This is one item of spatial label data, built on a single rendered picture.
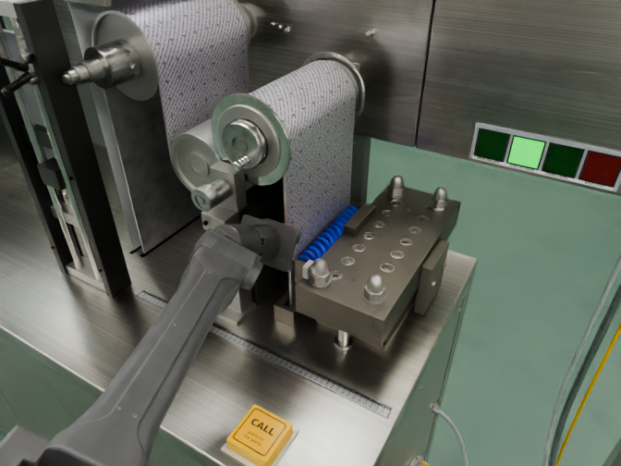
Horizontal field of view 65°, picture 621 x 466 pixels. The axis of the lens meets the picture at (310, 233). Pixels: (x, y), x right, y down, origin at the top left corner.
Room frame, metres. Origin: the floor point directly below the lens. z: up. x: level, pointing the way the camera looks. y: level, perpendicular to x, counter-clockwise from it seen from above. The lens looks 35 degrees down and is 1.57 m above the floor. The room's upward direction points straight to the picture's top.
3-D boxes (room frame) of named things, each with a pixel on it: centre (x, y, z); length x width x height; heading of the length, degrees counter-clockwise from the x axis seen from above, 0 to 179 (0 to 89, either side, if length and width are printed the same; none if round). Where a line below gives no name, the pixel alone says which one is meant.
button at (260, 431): (0.41, 0.07, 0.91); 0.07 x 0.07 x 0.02; 59
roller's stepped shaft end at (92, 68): (0.75, 0.35, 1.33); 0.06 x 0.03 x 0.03; 149
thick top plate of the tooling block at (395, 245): (0.74, -0.14, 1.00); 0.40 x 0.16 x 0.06; 149
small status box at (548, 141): (0.78, -0.41, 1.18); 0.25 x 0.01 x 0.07; 59
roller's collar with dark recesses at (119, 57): (0.80, 0.32, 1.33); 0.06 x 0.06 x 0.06; 59
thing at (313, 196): (0.77, -0.02, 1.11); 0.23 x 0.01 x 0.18; 149
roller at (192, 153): (0.86, 0.13, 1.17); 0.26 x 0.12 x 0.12; 149
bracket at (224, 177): (0.68, 0.14, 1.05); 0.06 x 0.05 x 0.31; 149
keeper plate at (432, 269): (0.71, -0.23, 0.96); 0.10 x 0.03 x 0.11; 149
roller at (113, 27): (0.94, 0.24, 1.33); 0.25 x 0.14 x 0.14; 149
